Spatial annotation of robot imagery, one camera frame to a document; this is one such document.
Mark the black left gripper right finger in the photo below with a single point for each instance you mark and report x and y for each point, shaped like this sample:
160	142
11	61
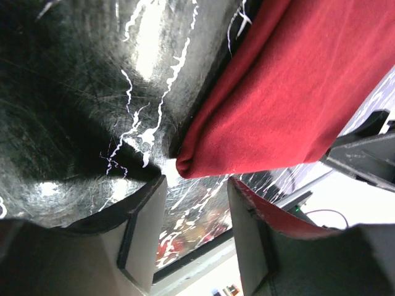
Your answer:
281	254

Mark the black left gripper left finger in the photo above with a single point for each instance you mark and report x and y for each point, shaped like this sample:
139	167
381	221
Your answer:
112	252

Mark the dark red t shirt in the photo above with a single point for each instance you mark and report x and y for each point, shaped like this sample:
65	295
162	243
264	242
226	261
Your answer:
300	74

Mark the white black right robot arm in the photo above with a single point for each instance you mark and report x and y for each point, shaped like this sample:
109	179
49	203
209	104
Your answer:
367	153

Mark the black marbled table mat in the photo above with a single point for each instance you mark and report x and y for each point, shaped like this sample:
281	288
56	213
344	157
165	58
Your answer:
96	97

